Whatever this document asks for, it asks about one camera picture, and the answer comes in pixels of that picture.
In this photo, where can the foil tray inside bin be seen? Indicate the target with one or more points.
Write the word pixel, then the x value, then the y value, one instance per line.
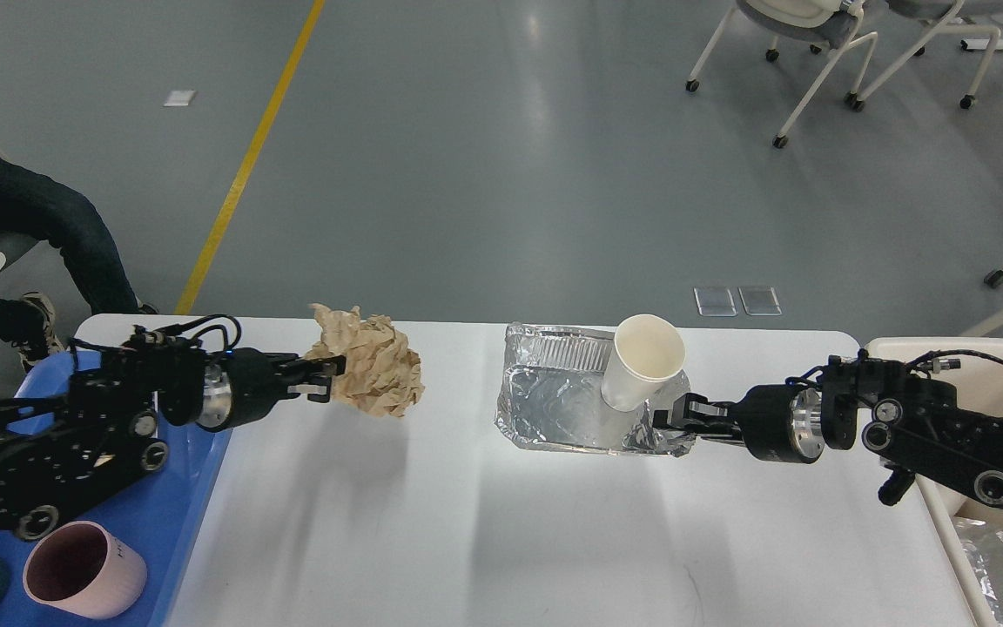
pixel 982 543

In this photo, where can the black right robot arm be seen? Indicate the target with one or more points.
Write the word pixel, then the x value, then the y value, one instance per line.
pixel 898 410

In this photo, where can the white chair with grey seat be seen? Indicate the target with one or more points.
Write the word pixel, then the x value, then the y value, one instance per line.
pixel 832 27

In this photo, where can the aluminium foil tray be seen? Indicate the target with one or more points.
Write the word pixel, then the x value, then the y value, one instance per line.
pixel 551 400

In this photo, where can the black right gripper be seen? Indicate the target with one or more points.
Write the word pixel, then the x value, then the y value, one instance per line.
pixel 776 423

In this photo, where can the cream paper cup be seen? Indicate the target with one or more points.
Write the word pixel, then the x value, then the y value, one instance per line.
pixel 646 352

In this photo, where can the beige plastic bin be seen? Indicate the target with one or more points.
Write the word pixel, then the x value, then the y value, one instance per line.
pixel 980 389

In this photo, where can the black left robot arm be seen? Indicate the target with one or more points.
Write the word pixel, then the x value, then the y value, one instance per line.
pixel 65 454

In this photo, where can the blue plastic tray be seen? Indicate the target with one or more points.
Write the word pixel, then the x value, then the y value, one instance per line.
pixel 158 517

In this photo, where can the brown paper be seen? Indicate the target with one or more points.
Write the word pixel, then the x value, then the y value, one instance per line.
pixel 382 374

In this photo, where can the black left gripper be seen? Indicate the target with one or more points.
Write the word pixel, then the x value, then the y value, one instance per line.
pixel 242 385

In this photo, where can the pink mug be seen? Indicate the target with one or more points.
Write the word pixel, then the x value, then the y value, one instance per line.
pixel 84 570

